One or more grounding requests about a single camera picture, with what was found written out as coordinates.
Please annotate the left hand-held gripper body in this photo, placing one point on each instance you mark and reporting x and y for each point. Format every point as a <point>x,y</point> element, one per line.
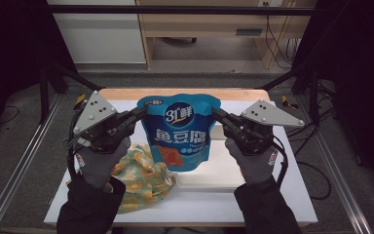
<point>94,112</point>

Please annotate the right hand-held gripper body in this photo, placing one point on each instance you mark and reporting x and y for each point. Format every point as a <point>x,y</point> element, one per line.
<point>266,113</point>

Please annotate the blue snack packet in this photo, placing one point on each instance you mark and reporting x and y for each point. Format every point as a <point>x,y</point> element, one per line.
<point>178,130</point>

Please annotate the orange print teal bag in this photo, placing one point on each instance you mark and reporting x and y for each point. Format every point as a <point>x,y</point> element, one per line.
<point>142,187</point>

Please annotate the person's right hand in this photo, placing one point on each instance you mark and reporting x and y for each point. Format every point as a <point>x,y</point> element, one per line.
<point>254,165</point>

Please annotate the person's left hand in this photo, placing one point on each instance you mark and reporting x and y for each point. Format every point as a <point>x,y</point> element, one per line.
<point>100,162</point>

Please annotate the yellow black tape marker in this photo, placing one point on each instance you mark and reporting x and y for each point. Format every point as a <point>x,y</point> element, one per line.
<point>79,100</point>
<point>287,102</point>

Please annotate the white plastic tray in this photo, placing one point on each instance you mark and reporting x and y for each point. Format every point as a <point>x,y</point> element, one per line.
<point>214,170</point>

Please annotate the black metal stand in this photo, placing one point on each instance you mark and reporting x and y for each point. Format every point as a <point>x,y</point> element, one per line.
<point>47,87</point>
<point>313,94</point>

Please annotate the white cabinet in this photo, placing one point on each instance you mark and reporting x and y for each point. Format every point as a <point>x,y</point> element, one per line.
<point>100,35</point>

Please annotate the black chair base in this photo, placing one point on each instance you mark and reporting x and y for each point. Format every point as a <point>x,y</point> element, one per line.
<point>178,40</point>

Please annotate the wooden desk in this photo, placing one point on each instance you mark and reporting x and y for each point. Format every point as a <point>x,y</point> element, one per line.
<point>207,27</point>

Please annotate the aluminium rail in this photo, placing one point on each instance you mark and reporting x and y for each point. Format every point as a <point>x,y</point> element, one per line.
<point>19,165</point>
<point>334,169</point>

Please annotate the black horizontal frame bar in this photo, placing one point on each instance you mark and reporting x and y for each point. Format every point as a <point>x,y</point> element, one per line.
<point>181,10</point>

